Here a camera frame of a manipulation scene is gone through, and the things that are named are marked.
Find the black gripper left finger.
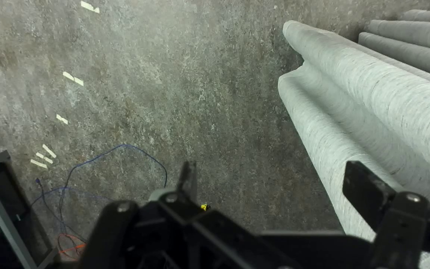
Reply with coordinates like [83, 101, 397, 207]
[77, 159, 295, 269]

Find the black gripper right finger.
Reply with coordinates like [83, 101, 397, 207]
[342, 161, 430, 269]

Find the grey fabric curtain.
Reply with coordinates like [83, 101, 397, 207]
[277, 20, 430, 240]

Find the thin blue cable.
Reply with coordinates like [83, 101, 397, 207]
[28, 141, 170, 250]

